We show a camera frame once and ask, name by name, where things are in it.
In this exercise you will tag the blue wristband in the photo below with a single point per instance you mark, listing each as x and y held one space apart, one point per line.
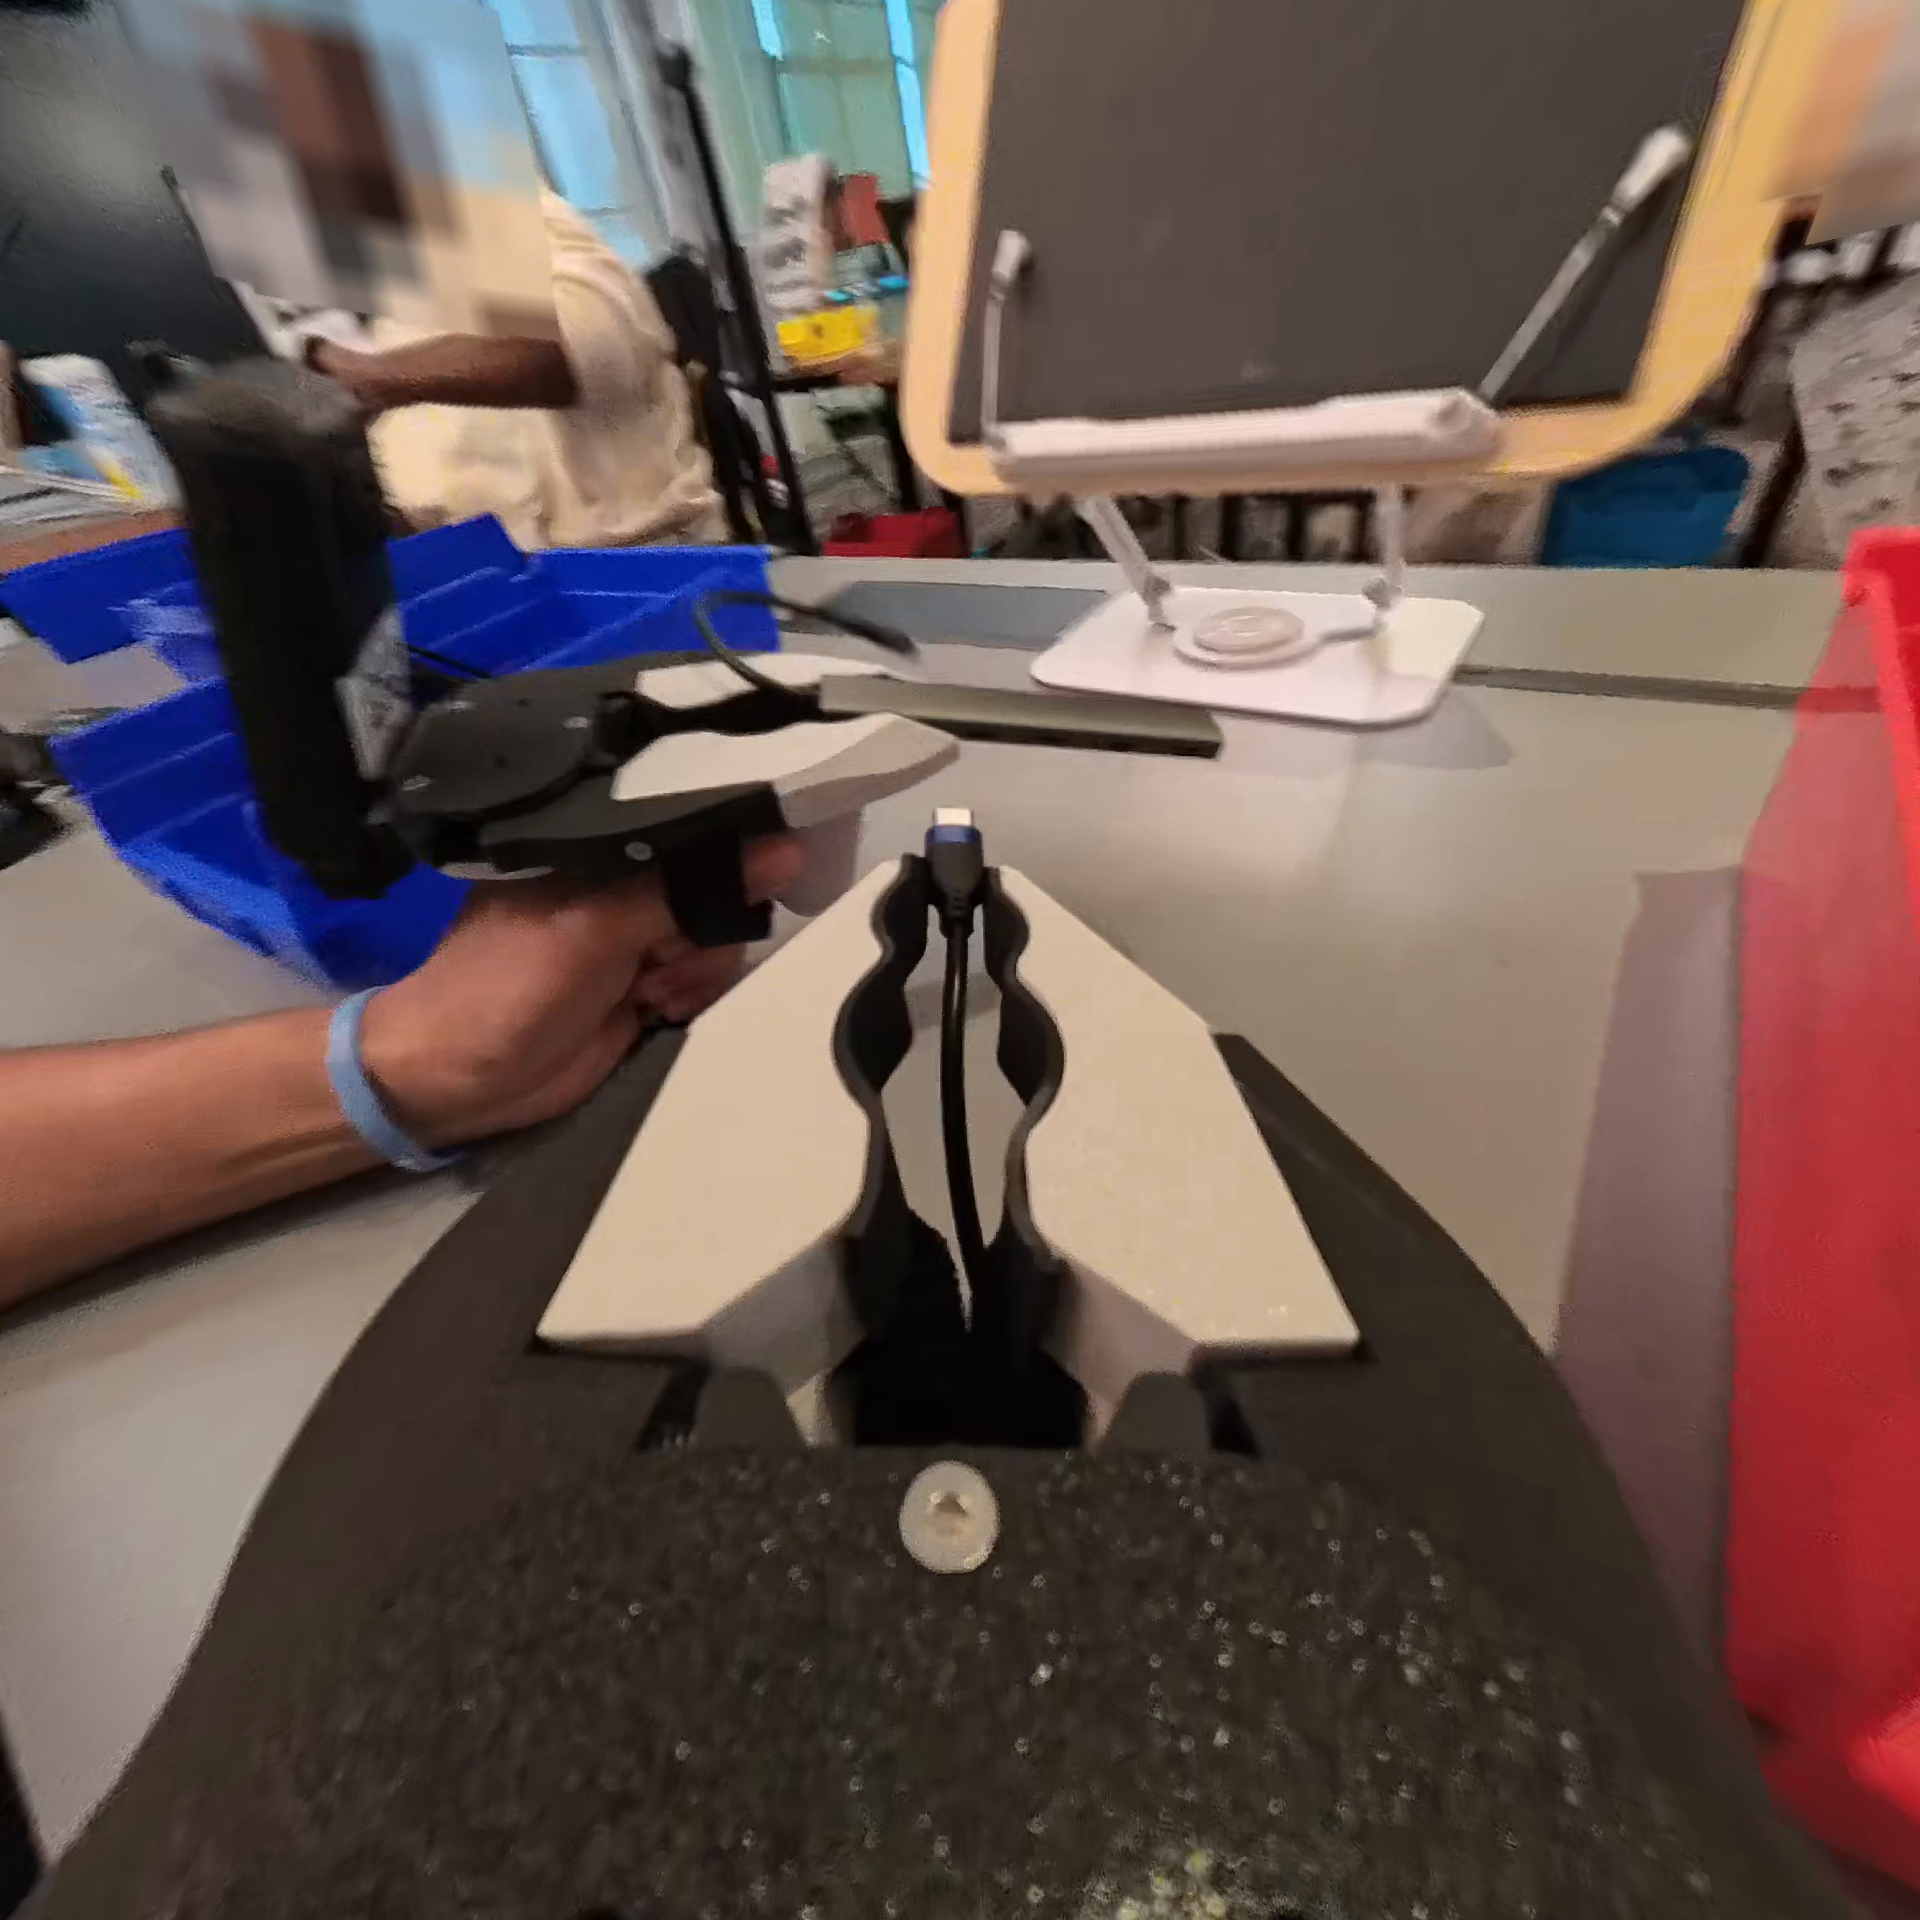
353 1080

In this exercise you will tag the grey USB hub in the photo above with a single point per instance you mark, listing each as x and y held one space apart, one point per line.
1049 720

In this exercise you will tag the yellow plastic bin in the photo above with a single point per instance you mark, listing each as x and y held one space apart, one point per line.
831 332

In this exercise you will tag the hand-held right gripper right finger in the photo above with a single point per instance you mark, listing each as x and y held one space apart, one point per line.
1170 1184

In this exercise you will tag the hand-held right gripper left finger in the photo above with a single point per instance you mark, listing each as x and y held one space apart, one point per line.
720 1184

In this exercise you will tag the person's left forearm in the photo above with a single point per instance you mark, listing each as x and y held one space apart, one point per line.
148 1141

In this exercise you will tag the blue storage bin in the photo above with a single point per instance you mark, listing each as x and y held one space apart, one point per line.
481 600

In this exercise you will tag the red storage bin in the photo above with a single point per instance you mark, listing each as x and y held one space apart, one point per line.
1846 1202

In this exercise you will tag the wooden board with black panel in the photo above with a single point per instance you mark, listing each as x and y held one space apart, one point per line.
1320 196

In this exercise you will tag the person's left hand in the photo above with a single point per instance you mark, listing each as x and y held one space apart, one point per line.
510 1005

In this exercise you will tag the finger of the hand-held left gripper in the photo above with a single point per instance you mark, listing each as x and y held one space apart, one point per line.
705 683
809 765

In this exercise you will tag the blue plastic container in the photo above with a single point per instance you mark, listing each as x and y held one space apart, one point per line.
1650 511

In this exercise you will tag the grey desk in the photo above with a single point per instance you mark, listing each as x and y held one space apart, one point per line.
1424 931

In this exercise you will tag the red container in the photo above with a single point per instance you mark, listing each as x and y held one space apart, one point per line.
891 536

